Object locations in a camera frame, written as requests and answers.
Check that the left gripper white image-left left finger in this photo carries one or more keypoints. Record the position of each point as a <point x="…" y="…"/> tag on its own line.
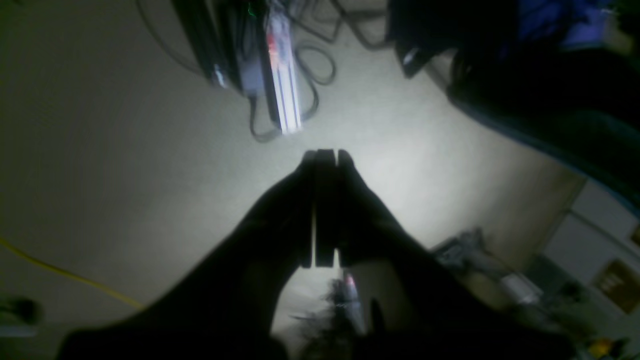
<point x="224" y="308"/>

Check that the left gripper white image-left right finger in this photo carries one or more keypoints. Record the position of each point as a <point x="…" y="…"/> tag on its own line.
<point x="416" y="308"/>

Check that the brown cardboard box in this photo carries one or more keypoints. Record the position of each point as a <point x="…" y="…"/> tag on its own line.
<point x="620" y="284"/>

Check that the dark blue office chair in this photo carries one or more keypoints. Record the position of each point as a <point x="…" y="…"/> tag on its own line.
<point x="546" y="73"/>

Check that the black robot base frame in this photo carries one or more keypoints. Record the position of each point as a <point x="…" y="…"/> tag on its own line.
<point x="226" y="38"/>

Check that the aluminium frame rail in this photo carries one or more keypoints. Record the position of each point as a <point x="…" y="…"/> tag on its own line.
<point x="281" y="78"/>

